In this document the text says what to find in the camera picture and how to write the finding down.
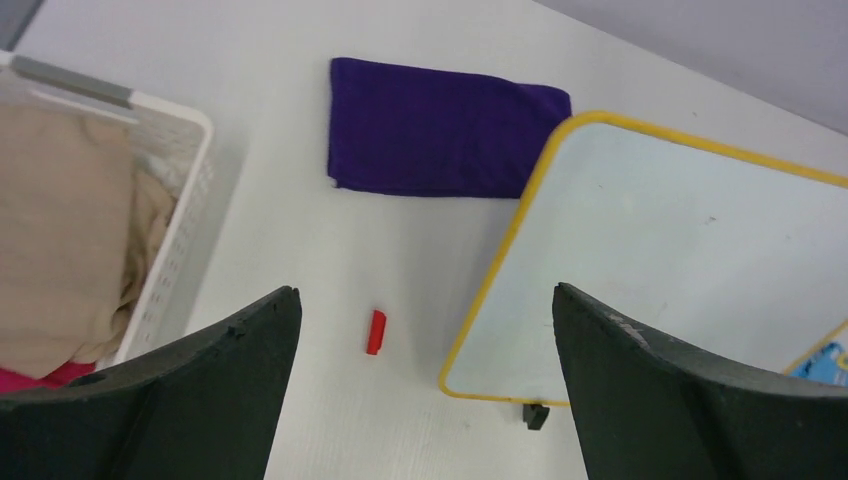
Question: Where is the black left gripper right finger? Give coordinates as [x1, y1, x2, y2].
[552, 283, 847, 479]

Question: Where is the red marker cap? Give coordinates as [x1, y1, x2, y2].
[365, 309, 387, 356]

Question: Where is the blue cartoon astronaut cloth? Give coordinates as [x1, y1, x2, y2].
[790, 342, 847, 387]

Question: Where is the yellow framed whiteboard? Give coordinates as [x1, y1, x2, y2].
[439, 111, 847, 406]

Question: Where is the beige folded cloth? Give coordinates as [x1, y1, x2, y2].
[1, 105, 175, 379]

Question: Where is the white plastic basket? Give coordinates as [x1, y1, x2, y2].
[1, 51, 215, 369]

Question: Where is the pink cloth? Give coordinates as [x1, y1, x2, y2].
[0, 362, 96, 394]

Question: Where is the black whiteboard left foot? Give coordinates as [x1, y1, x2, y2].
[522, 403, 550, 431]

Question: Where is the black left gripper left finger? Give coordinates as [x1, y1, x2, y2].
[1, 286, 302, 479]

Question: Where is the purple cloth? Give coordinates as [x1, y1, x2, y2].
[327, 57, 572, 199]

